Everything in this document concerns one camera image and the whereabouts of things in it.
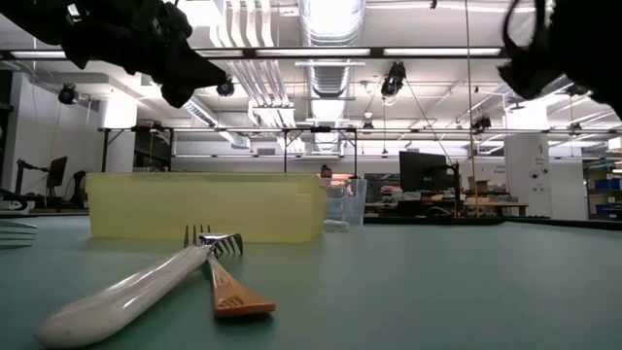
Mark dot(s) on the overhead beam with light strips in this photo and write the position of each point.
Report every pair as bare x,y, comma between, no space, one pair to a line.
340,52

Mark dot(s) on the dark cabinet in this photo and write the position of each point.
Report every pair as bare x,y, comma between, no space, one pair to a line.
153,151

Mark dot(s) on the black equipment stand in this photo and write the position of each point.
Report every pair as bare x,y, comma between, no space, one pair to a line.
29,200

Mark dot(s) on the shelf with blue bins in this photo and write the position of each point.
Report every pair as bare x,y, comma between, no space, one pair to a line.
607,185

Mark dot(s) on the white rectangular duct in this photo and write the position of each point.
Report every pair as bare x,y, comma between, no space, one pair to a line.
204,114

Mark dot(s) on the black metal frame stand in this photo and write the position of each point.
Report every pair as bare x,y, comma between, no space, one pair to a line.
228,129

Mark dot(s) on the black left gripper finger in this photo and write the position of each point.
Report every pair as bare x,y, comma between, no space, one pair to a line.
196,73

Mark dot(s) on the black hanging spotlight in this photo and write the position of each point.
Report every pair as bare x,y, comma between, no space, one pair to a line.
481,123
393,80
68,94
227,90

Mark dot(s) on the black computer monitor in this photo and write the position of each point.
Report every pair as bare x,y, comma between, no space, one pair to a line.
423,170

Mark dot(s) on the small black monitor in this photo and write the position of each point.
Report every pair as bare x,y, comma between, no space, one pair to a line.
57,171

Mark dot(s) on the person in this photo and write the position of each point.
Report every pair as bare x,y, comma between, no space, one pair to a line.
326,171

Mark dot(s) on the large silver ventilation duct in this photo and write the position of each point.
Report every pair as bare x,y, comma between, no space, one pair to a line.
330,82

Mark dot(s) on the white ceiling unit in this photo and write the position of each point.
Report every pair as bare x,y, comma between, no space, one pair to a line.
117,116

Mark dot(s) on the wooden desk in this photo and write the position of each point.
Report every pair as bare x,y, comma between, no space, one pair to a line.
495,206

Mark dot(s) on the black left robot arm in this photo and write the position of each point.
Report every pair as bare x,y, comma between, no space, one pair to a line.
39,19

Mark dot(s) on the green table mat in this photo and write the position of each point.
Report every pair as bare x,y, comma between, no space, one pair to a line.
389,301

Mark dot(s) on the yellow plastic bin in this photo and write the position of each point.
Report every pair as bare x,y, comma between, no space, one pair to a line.
194,209

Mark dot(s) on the clear plastic bin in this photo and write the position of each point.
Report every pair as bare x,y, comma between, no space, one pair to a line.
352,204

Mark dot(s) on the white ceiling pipes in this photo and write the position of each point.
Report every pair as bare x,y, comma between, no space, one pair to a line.
262,87

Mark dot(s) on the fork tines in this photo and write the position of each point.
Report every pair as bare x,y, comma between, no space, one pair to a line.
14,240

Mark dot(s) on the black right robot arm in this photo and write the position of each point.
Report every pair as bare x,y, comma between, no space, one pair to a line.
597,44

